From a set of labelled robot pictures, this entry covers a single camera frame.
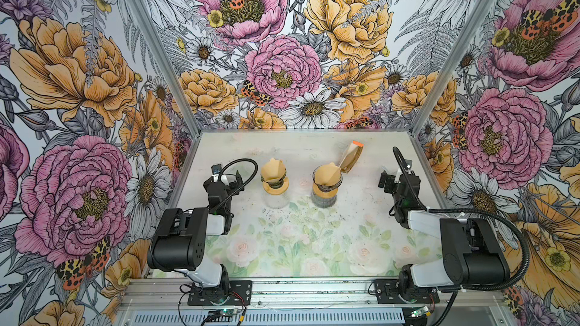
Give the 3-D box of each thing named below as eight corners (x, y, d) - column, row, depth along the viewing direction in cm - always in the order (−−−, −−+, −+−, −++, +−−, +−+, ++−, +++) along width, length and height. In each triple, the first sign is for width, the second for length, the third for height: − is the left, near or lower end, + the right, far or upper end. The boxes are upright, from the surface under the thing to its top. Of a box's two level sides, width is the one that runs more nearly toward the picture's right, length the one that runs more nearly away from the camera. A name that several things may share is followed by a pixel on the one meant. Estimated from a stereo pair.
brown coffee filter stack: (340, 171, 107) (343, 158, 100) (349, 153, 115) (352, 140, 107) (351, 175, 106) (355, 162, 99) (359, 156, 113) (363, 143, 106)
